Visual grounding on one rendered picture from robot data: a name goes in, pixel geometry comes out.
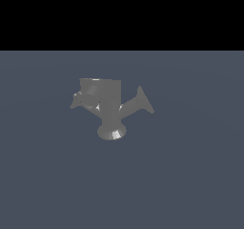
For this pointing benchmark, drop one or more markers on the grey metal faucet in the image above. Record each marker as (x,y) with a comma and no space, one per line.
(109,107)

